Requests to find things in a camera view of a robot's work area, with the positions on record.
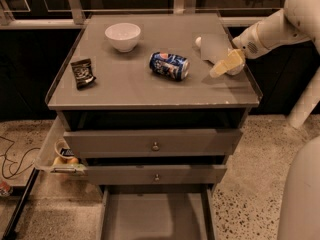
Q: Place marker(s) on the grey middle drawer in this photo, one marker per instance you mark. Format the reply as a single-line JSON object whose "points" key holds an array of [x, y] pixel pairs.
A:
{"points": [[156, 174]]}

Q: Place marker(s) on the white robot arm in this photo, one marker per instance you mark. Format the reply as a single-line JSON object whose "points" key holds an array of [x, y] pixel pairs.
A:
{"points": [[297, 21]]}

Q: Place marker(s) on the orange fruit in bin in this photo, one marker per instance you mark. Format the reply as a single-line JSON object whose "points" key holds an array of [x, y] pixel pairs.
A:
{"points": [[66, 161]]}

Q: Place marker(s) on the white cup in bin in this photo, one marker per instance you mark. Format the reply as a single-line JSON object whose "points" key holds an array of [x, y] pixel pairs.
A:
{"points": [[63, 150]]}

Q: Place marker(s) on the metal railing frame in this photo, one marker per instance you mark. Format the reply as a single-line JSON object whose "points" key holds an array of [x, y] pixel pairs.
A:
{"points": [[45, 14]]}

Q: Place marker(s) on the grey drawer cabinet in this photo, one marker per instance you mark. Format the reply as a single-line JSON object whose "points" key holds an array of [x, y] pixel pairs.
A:
{"points": [[128, 95]]}

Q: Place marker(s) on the red object on floor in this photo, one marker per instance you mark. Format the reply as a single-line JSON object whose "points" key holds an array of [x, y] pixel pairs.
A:
{"points": [[5, 189]]}

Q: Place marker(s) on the clear plastic side bin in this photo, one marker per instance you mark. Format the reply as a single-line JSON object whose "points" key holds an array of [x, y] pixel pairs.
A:
{"points": [[49, 159]]}

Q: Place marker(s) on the clear plastic water bottle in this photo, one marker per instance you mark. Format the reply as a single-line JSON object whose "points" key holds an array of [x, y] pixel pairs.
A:
{"points": [[213, 47]]}

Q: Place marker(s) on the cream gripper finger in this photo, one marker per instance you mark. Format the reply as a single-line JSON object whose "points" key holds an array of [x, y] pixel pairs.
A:
{"points": [[231, 65]]}

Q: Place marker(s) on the white ceramic bowl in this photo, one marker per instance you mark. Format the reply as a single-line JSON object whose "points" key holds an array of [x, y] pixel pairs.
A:
{"points": [[123, 36]]}

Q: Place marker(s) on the grey top drawer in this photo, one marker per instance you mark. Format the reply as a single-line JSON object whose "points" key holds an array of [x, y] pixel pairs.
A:
{"points": [[152, 143]]}

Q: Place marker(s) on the blue soda can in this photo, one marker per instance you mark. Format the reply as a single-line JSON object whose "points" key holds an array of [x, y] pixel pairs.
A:
{"points": [[169, 65]]}

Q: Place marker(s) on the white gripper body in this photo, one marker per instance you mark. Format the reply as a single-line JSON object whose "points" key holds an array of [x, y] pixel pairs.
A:
{"points": [[246, 44]]}

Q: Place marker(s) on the grey bottom drawer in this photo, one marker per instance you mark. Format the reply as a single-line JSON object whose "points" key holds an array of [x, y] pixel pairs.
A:
{"points": [[163, 212]]}

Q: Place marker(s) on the black snack packet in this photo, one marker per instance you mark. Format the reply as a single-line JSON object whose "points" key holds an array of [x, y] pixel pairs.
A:
{"points": [[82, 72]]}

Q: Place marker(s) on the grey drawer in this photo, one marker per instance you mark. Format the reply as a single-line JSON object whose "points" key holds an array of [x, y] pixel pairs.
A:
{"points": [[163, 212], [156, 174], [152, 143]]}

